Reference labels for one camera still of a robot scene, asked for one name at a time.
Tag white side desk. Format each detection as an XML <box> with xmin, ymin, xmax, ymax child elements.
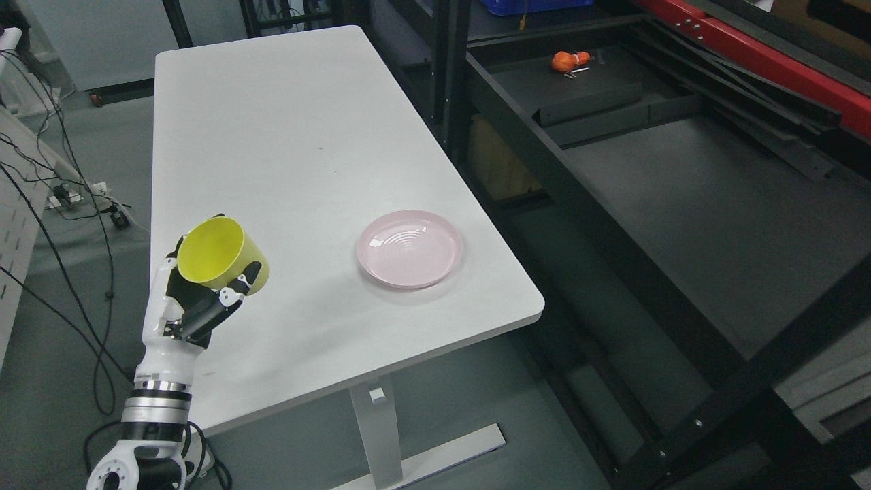
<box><xmin>0</xmin><ymin>27</ymin><xmax>76</xmax><ymax>368</ymax></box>

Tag orange toy on shelf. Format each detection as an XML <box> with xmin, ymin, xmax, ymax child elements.
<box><xmin>550</xmin><ymin>52</ymin><xmax>591</xmax><ymax>74</ymax></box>

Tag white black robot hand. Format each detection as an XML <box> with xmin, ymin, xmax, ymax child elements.
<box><xmin>133</xmin><ymin>231</ymin><xmax>261</xmax><ymax>387</ymax></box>

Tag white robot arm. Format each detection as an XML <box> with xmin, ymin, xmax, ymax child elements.
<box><xmin>85</xmin><ymin>380</ymin><xmax>206</xmax><ymax>489</ymax></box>

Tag blue plastic crate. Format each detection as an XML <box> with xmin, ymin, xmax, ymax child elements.
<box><xmin>480</xmin><ymin>0</ymin><xmax>596</xmax><ymax>16</ymax></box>

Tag white power strip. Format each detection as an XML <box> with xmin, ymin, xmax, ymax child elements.
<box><xmin>46</xmin><ymin>181</ymin><xmax>114</xmax><ymax>209</ymax></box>

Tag black metal shelf rack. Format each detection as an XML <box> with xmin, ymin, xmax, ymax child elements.
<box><xmin>369</xmin><ymin>1</ymin><xmax>869</xmax><ymax>489</ymax></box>

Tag white table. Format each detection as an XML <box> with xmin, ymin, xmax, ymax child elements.
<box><xmin>150</xmin><ymin>25</ymin><xmax>544</xmax><ymax>489</ymax></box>

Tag yellow plastic cup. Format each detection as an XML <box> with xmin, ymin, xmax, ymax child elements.
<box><xmin>176</xmin><ymin>215</ymin><xmax>270</xmax><ymax>295</ymax></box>

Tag pink plastic plate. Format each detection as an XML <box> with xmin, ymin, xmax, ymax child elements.
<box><xmin>355</xmin><ymin>209</ymin><xmax>464</xmax><ymax>290</ymax></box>

